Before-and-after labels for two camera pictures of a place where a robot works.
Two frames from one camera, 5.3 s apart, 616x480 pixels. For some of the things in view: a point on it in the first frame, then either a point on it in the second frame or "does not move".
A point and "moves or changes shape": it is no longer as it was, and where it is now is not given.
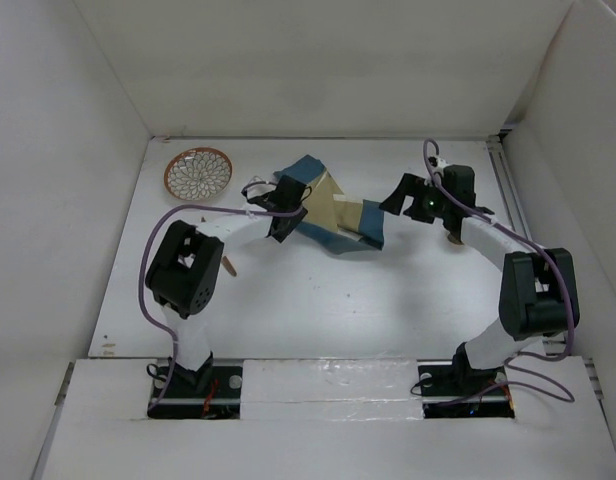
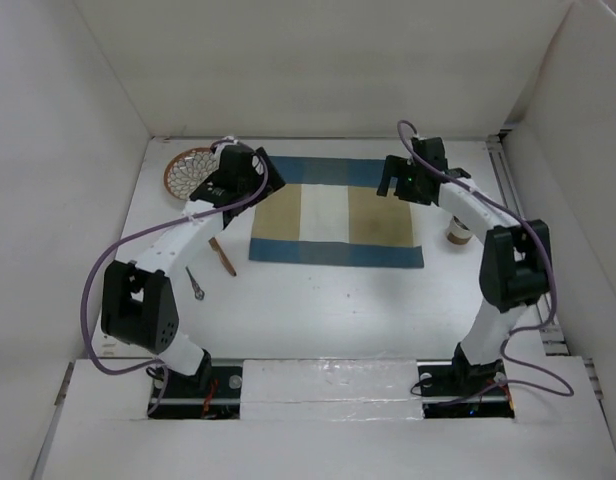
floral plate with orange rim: [198, 173] does not move
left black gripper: [295, 221] -> [273, 184]
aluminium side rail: [514, 201] does not move
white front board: [329, 420] does not move
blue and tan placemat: [331, 218] moves or changes shape
